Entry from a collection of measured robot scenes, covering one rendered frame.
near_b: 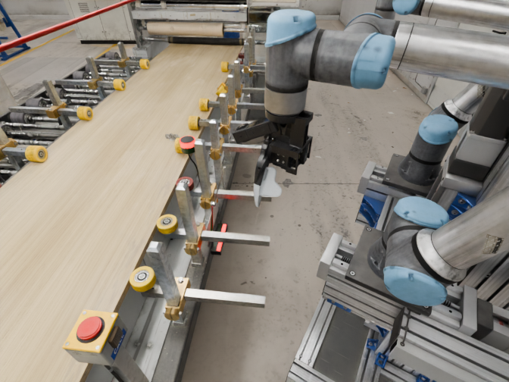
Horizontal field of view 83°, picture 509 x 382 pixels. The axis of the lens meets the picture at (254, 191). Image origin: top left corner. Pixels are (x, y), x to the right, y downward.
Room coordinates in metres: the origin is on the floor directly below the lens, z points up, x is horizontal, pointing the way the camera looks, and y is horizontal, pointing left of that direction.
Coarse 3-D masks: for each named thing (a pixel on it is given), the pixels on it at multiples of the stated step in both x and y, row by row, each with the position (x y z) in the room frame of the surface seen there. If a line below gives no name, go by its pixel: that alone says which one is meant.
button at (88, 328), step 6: (90, 318) 0.24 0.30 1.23; (96, 318) 0.24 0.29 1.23; (84, 324) 0.23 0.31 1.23; (90, 324) 0.23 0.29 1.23; (96, 324) 0.23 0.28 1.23; (78, 330) 0.22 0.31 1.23; (84, 330) 0.22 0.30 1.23; (90, 330) 0.22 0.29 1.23; (96, 330) 0.22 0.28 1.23; (78, 336) 0.21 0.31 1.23; (84, 336) 0.21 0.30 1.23; (90, 336) 0.21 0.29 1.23
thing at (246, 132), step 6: (258, 120) 0.55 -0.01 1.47; (264, 120) 0.52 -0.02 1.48; (240, 126) 0.55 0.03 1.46; (246, 126) 0.54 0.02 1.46; (252, 126) 0.51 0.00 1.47; (258, 126) 0.50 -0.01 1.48; (264, 126) 0.50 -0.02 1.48; (270, 126) 0.49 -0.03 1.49; (276, 126) 0.49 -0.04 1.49; (234, 132) 0.53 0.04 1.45; (240, 132) 0.52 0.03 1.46; (246, 132) 0.52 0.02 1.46; (252, 132) 0.51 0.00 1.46; (258, 132) 0.50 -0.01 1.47; (264, 132) 0.50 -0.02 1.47; (270, 132) 0.49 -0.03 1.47; (234, 138) 0.53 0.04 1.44; (240, 138) 0.52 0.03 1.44; (246, 138) 0.52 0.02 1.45; (252, 138) 0.51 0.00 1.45
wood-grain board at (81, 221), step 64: (192, 64) 2.72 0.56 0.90; (128, 128) 1.55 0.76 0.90; (0, 192) 0.97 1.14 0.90; (64, 192) 0.97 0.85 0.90; (128, 192) 0.97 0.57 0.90; (0, 256) 0.62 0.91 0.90; (64, 256) 0.62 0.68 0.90; (128, 256) 0.62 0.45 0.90; (0, 320) 0.39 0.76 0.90; (64, 320) 0.39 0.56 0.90
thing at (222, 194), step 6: (192, 192) 1.02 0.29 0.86; (198, 192) 1.02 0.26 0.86; (216, 192) 1.01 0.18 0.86; (222, 192) 1.01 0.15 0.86; (228, 192) 1.01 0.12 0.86; (234, 192) 1.01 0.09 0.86; (240, 192) 1.01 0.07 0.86; (246, 192) 1.01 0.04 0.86; (252, 192) 1.01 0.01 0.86; (222, 198) 1.00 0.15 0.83; (228, 198) 1.00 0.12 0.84; (234, 198) 1.00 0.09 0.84; (240, 198) 0.99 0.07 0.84; (246, 198) 0.99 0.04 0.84; (252, 198) 0.99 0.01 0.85; (264, 198) 0.98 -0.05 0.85; (270, 198) 0.98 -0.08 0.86
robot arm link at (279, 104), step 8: (264, 96) 0.50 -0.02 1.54; (272, 96) 0.48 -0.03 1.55; (280, 96) 0.47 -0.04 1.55; (288, 96) 0.47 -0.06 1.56; (296, 96) 0.47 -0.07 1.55; (304, 96) 0.48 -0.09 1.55; (264, 104) 0.50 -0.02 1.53; (272, 104) 0.47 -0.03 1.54; (280, 104) 0.47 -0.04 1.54; (288, 104) 0.47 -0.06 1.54; (296, 104) 0.47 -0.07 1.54; (304, 104) 0.49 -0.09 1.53; (272, 112) 0.48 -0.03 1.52; (280, 112) 0.47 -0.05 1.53; (288, 112) 0.47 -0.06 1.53; (296, 112) 0.47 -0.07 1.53
